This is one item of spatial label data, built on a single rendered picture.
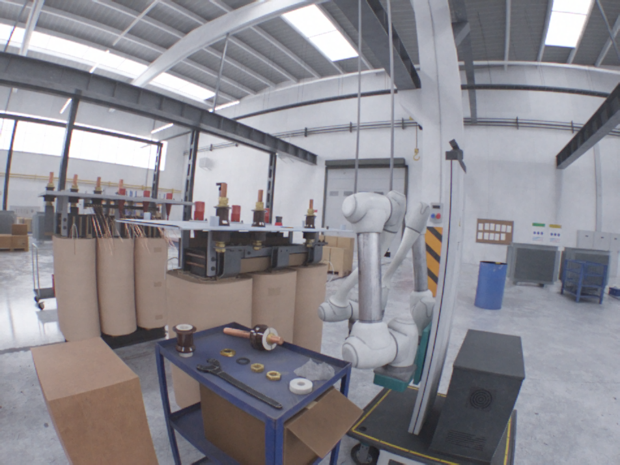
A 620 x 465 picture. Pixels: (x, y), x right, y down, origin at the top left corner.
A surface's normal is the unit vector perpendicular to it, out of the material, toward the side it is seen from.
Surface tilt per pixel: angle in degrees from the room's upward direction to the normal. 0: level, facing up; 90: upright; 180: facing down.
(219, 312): 90
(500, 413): 90
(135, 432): 90
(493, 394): 90
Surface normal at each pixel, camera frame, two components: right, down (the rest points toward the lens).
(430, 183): -0.52, 0.00
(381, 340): 0.44, -0.16
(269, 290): 0.39, 0.06
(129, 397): 0.85, 0.07
